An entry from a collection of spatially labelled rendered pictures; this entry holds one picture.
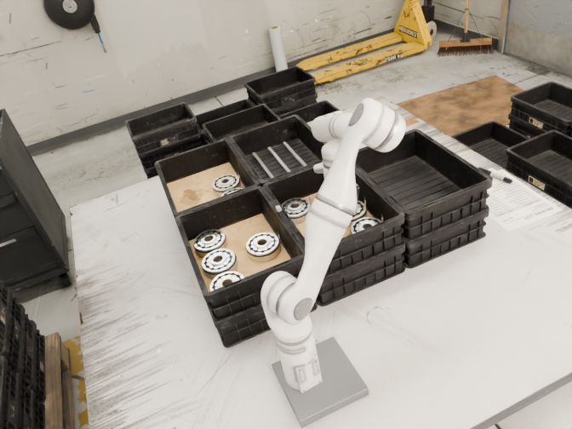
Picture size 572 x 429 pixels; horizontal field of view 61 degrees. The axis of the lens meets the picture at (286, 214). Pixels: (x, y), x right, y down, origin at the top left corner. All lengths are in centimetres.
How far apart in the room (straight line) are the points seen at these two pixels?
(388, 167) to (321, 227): 81
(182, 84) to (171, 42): 39
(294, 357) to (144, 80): 378
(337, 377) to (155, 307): 65
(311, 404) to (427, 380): 30
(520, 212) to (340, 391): 90
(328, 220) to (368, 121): 22
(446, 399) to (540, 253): 60
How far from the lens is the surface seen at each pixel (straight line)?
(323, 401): 126
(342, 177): 102
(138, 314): 165
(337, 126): 122
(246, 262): 147
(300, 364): 120
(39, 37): 454
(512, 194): 188
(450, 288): 152
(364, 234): 135
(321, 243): 102
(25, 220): 281
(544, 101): 324
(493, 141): 303
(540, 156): 272
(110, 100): 469
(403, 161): 182
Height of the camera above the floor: 180
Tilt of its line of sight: 37 degrees down
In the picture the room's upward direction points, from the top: 12 degrees counter-clockwise
